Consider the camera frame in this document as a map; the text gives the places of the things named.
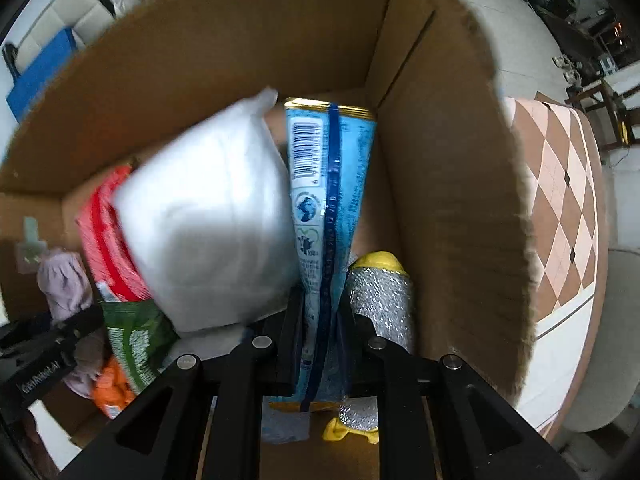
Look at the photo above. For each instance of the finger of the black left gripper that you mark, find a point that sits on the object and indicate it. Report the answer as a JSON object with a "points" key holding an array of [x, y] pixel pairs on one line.
{"points": [[27, 334]]}

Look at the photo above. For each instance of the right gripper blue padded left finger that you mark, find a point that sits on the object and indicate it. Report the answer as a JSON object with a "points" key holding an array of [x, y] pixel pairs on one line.
{"points": [[292, 340]]}

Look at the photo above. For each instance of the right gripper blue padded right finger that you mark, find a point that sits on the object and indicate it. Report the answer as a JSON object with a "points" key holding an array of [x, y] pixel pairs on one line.
{"points": [[353, 334]]}

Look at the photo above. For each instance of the lilac soft cloth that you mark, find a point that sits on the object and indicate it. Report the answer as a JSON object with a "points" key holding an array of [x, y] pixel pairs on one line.
{"points": [[62, 278]]}

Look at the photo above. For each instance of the silver yellow scrub sponge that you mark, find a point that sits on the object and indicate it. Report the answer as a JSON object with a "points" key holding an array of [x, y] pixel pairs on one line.
{"points": [[381, 289]]}

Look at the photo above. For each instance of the light blue tissue pack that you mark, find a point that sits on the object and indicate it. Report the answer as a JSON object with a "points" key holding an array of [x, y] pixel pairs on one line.
{"points": [[277, 427]]}

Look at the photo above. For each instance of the orange snack packet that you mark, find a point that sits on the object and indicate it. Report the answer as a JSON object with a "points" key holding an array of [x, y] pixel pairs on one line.
{"points": [[111, 392]]}

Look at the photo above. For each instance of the red snack packet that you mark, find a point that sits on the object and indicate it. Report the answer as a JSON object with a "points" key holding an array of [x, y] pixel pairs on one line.
{"points": [[116, 277]]}

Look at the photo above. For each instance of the green snack packet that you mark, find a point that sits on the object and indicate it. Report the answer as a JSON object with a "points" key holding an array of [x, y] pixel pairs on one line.
{"points": [[140, 336]]}

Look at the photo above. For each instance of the white soft bag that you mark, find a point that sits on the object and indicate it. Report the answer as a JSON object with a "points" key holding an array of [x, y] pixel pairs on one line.
{"points": [[208, 221]]}

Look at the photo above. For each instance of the long blue wrapper packet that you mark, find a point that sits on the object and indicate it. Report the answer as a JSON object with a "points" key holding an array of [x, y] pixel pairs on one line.
{"points": [[329, 148]]}

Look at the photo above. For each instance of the cardboard box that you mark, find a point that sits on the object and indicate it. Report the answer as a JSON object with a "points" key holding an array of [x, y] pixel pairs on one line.
{"points": [[444, 194]]}

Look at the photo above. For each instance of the blue folded mat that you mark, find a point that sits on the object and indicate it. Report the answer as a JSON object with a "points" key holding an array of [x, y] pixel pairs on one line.
{"points": [[32, 80]]}

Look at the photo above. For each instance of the grey round chair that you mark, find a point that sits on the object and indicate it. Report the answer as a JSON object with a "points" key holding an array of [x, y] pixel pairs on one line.
{"points": [[596, 348]]}

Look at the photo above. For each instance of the white padded chair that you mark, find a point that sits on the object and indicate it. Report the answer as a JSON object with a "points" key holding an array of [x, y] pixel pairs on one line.
{"points": [[86, 20]]}

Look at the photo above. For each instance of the dark wooden chair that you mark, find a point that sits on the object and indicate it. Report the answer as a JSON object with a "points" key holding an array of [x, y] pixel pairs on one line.
{"points": [[612, 106]]}

